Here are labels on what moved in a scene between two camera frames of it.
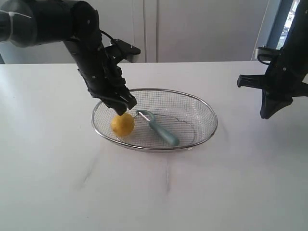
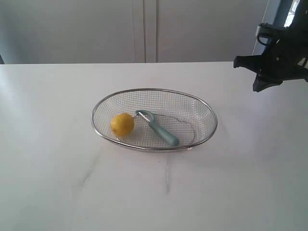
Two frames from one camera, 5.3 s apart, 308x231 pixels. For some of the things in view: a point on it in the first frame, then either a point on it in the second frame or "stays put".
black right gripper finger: x=272 y=102 -> x=262 y=82
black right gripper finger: x=253 y=81 -> x=254 y=63
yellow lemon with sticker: x=122 y=125 stays put
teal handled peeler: x=151 y=118 stays put
